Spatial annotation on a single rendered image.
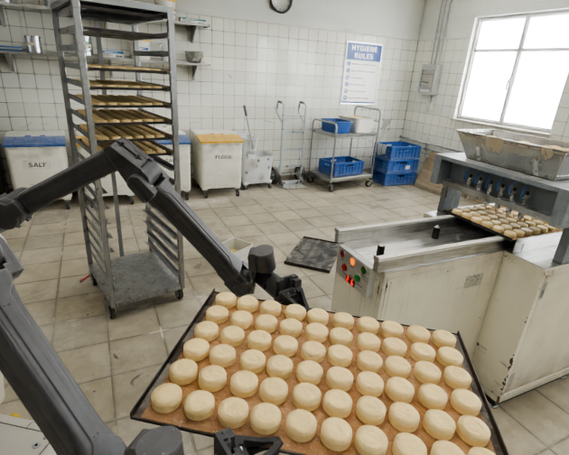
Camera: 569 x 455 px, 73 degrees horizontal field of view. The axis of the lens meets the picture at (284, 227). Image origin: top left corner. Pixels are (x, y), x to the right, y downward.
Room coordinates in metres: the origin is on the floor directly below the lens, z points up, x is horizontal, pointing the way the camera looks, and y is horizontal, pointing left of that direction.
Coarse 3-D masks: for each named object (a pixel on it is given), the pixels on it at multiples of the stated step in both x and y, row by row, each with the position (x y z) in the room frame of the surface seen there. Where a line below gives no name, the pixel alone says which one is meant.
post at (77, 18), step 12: (72, 0) 2.01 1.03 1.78; (72, 12) 2.02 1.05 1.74; (84, 48) 2.02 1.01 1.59; (84, 60) 2.02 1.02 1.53; (84, 72) 2.01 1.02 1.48; (84, 84) 2.01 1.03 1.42; (84, 96) 2.01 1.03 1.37; (96, 144) 2.02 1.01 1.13; (96, 192) 2.01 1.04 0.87; (108, 252) 2.02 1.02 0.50; (108, 264) 2.02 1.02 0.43; (108, 276) 2.01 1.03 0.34; (108, 288) 2.01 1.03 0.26
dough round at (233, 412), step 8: (224, 400) 0.49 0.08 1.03; (232, 400) 0.49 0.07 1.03; (240, 400) 0.49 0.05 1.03; (224, 408) 0.47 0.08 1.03; (232, 408) 0.47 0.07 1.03; (240, 408) 0.48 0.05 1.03; (224, 416) 0.46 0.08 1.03; (232, 416) 0.46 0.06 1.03; (240, 416) 0.46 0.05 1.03; (224, 424) 0.45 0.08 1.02; (232, 424) 0.45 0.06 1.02; (240, 424) 0.46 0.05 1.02
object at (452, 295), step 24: (360, 240) 1.65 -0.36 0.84; (384, 240) 1.67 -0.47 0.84; (408, 240) 1.68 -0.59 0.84; (432, 240) 1.70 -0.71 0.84; (456, 240) 1.72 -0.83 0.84; (336, 264) 1.64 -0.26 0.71; (432, 264) 1.45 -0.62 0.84; (456, 264) 1.51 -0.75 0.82; (480, 264) 1.58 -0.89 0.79; (336, 288) 1.62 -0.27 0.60; (384, 288) 1.35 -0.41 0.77; (408, 288) 1.40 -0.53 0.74; (432, 288) 1.46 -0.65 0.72; (456, 288) 1.53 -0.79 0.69; (480, 288) 1.60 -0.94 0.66; (360, 312) 1.43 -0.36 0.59; (384, 312) 1.36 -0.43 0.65; (408, 312) 1.41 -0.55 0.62; (432, 312) 1.48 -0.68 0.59; (456, 312) 1.55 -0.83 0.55; (480, 312) 1.62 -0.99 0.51
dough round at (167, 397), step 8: (168, 384) 0.51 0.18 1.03; (160, 392) 0.49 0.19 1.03; (168, 392) 0.50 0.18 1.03; (176, 392) 0.50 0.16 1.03; (152, 400) 0.48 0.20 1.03; (160, 400) 0.48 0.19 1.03; (168, 400) 0.48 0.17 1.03; (176, 400) 0.48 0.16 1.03; (160, 408) 0.47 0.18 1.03; (168, 408) 0.47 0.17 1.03; (176, 408) 0.48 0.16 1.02
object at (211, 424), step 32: (352, 352) 0.66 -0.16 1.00; (192, 384) 0.54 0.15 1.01; (288, 384) 0.56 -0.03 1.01; (320, 384) 0.57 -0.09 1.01; (352, 384) 0.57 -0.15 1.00; (384, 384) 0.58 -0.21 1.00; (416, 384) 0.59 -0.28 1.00; (160, 416) 0.46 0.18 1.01; (320, 416) 0.49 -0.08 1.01; (352, 416) 0.50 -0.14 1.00; (480, 416) 0.52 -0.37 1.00; (288, 448) 0.43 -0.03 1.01; (320, 448) 0.43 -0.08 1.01; (352, 448) 0.44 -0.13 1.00
